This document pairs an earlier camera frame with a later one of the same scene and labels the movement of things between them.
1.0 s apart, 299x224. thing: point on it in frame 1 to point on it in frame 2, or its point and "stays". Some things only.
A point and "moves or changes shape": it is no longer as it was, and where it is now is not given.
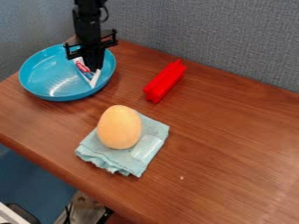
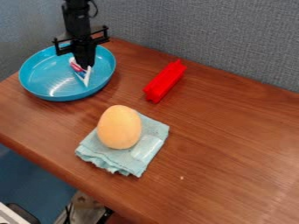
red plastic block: x=155 y=88 stays
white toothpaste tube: x=90 y=75 moves or changes shape
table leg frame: x=86 y=210 stays
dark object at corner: x=25 y=213 stays
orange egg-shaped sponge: x=119 y=127 stays
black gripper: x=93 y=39 to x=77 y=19
